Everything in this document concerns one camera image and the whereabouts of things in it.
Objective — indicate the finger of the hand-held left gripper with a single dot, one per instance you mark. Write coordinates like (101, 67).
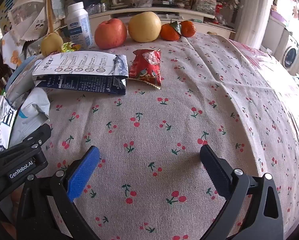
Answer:
(19, 172)

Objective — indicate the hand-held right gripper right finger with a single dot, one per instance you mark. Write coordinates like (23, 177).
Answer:
(214, 172)

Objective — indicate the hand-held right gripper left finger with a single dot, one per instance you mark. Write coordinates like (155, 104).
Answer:
(84, 175)

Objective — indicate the white printed carton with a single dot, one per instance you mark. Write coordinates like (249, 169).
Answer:
(0, 120)

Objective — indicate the white tissue packet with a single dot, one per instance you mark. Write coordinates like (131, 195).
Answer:
(32, 110)

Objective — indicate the white and blue milk carton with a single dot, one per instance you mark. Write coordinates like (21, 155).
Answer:
(77, 65)

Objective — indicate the red snack packet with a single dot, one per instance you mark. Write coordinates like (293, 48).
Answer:
(144, 67)

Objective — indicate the cherry print tablecloth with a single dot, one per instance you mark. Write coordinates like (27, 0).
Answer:
(164, 105)

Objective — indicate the white orange print tablecloth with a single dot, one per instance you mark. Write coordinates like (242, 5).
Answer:
(13, 55)

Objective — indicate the pink patterned undercloth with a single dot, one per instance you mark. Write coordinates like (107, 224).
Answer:
(264, 55)

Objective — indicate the yellow candy wrapper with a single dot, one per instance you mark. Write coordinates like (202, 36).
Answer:
(70, 47)

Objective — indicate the small yellow pear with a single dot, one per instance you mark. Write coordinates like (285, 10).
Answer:
(52, 45)

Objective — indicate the white washing machine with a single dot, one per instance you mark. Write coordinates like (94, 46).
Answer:
(290, 53)

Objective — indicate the red apple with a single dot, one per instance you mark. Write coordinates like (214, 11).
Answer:
(110, 33)

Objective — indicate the orange tangerine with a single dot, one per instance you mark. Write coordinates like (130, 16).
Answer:
(188, 28)

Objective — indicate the tangerine with green leaf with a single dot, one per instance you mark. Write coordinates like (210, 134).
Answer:
(168, 33)

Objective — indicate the white plastic bottle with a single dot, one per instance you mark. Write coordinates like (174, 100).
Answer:
(78, 25)

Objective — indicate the light wooden chair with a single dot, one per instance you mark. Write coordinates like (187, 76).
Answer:
(49, 17)

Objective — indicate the large yellow pear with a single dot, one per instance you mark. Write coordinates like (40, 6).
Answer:
(144, 27)

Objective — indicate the white printed food cover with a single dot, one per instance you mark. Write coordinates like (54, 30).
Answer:
(32, 12)

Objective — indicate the white curtain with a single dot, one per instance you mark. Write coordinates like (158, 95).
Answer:
(254, 10)

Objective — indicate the lace chair cover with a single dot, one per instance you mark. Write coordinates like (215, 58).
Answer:
(57, 5)

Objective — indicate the white television cabinet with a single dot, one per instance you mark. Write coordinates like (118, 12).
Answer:
(149, 9)

